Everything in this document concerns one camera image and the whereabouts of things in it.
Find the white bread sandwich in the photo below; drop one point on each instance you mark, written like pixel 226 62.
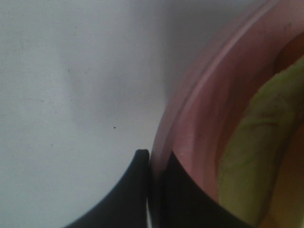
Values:
pixel 261 172

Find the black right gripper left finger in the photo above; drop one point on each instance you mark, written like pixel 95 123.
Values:
pixel 125 205

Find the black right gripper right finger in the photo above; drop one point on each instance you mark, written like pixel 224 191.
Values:
pixel 184 205

